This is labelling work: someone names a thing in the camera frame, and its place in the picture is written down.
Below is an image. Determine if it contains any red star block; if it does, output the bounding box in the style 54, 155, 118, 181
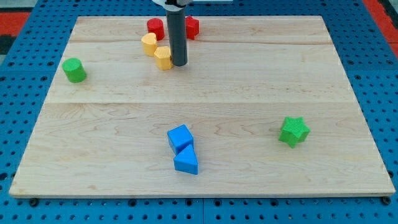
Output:
185, 16, 200, 40

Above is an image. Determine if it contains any yellow hexagon block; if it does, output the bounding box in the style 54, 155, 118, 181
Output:
154, 46, 173, 70

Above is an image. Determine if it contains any green star block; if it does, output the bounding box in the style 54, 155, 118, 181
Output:
279, 116, 311, 148

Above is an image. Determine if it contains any blue cube block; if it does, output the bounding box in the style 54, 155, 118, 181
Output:
167, 124, 194, 155

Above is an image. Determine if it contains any blue triangle block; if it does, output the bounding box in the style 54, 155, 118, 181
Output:
174, 144, 198, 175

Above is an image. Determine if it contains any wooden board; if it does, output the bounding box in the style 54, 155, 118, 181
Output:
9, 16, 396, 198

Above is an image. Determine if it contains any yellow heart block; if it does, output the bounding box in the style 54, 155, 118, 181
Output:
141, 32, 157, 57

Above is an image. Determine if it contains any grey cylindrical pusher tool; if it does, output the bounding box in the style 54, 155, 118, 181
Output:
166, 8, 188, 67

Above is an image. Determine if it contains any red cylinder block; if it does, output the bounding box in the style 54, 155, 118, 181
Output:
146, 18, 165, 40

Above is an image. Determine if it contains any green cylinder block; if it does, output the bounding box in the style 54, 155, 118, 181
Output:
62, 58, 87, 83

